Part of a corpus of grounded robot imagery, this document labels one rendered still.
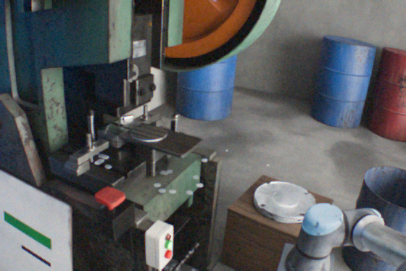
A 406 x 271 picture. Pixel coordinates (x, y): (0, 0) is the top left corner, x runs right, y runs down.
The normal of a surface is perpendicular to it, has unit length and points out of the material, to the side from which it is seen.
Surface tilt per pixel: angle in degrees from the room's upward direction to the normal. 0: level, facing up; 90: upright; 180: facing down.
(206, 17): 90
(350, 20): 90
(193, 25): 90
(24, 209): 78
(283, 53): 90
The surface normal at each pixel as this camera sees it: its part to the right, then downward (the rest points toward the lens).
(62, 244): -0.41, 0.16
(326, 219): -0.07, -0.91
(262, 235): -0.56, 0.32
